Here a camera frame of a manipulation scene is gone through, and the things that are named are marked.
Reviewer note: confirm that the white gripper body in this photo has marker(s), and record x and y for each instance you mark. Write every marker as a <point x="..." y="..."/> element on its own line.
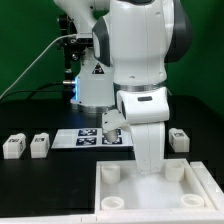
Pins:
<point x="143" y="115"/>

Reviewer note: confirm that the white square tabletop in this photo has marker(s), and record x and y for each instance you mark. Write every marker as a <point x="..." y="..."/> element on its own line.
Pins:
<point x="121" y="187"/>

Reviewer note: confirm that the paper sheet with AprilTags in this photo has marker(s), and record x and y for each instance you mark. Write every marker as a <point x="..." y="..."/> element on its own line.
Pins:
<point x="87" y="138"/>

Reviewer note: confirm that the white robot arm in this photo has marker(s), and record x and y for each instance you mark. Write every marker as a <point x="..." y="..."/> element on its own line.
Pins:
<point x="136" y="38"/>

